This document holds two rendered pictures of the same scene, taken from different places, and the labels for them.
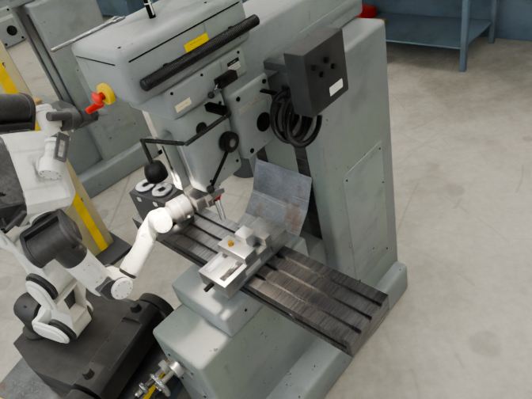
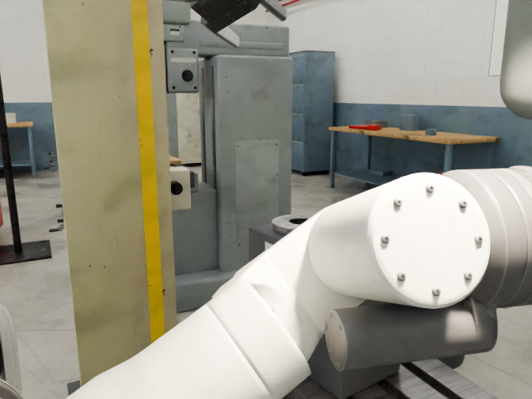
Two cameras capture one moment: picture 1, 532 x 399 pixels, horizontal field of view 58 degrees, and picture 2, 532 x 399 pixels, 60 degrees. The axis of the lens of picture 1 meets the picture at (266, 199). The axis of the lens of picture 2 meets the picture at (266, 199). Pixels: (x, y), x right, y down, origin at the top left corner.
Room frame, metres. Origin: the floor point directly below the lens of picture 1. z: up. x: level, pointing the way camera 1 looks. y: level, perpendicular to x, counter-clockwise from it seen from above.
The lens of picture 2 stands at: (1.10, 0.40, 1.33)
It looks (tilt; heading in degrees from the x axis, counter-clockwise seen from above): 13 degrees down; 12
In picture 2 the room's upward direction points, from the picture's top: straight up
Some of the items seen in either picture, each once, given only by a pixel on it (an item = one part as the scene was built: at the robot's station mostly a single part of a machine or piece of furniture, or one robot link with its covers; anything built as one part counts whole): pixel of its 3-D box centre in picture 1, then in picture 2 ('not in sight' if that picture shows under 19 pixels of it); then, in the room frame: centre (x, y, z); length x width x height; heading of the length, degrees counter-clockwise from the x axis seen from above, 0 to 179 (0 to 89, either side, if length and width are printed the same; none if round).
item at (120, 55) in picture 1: (165, 40); not in sight; (1.48, 0.17, 1.81); 0.47 x 0.26 x 0.16; 129
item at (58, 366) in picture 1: (77, 330); not in sight; (1.57, 1.02, 0.59); 0.64 x 0.52 x 0.33; 57
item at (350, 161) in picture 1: (327, 191); not in sight; (1.85, -0.30, 0.78); 0.50 x 0.47 x 1.56; 129
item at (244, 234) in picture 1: (245, 237); not in sight; (1.38, 0.11, 1.04); 0.06 x 0.05 x 0.06; 39
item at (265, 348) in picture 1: (256, 324); not in sight; (1.45, 0.20, 0.44); 0.81 x 0.32 x 0.60; 129
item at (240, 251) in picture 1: (237, 249); not in sight; (1.35, 0.16, 1.03); 0.15 x 0.06 x 0.04; 39
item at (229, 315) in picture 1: (241, 270); not in sight; (1.47, 0.18, 0.80); 0.50 x 0.35 x 0.12; 129
